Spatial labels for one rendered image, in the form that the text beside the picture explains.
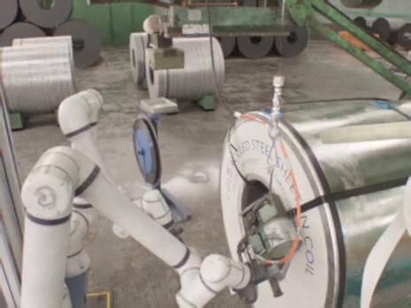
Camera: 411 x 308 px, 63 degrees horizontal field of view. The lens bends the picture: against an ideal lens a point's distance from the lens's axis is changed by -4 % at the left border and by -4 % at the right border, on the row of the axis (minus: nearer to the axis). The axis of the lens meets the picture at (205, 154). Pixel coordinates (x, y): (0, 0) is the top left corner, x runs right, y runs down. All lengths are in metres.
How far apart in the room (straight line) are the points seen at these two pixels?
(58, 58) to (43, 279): 5.36
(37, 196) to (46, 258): 0.20
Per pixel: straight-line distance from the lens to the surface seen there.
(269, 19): 2.17
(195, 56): 6.46
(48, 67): 6.16
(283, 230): 1.41
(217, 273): 1.08
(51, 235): 0.97
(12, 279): 1.50
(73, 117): 1.51
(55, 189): 0.88
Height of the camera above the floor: 1.81
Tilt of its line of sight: 23 degrees down
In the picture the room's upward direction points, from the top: straight up
